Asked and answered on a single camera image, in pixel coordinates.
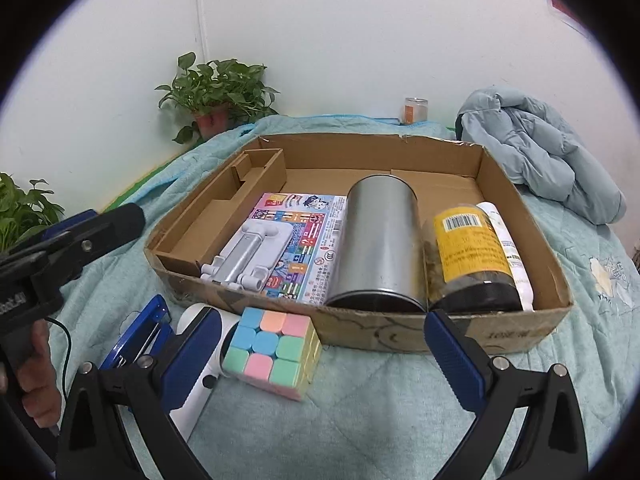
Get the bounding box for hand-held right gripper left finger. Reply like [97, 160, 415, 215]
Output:
[57, 305, 223, 480]

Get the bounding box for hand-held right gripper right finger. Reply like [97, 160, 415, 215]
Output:
[424, 309, 588, 480]

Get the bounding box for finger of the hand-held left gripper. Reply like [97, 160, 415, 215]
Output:
[0, 203, 147, 281]
[37, 208, 98, 243]

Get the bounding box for pastel cube puzzle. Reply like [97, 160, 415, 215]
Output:
[221, 306, 322, 402]

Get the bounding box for yellow label jar black lid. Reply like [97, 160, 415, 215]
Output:
[422, 203, 523, 313]

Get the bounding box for white phone stand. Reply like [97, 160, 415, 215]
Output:
[199, 225, 293, 293]

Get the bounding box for white printed tube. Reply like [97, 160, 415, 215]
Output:
[475, 201, 535, 312]

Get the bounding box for silver metal can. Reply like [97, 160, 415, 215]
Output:
[325, 175, 428, 316]

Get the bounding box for cardboard box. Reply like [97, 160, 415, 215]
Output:
[144, 132, 574, 356]

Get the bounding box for person's left hand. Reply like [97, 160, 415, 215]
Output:
[21, 320, 62, 429]

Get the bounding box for green leafy plant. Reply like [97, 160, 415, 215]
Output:
[0, 172, 66, 253]

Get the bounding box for blue stapler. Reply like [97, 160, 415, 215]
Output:
[98, 294, 173, 371]

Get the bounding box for white round-headed device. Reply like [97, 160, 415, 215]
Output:
[165, 302, 241, 446]

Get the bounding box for colourful printed card box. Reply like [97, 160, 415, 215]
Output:
[247, 192, 348, 306]

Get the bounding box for green plant in red pot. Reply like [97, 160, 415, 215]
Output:
[155, 52, 281, 146]

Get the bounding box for light blue puffer jacket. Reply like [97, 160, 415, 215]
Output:
[455, 86, 627, 225]

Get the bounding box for orange label glass jar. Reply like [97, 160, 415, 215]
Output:
[404, 96, 431, 125]

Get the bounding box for black cable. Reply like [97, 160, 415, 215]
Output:
[45, 317, 71, 401]

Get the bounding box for white wall cable conduit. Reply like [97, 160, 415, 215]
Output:
[192, 0, 213, 68]

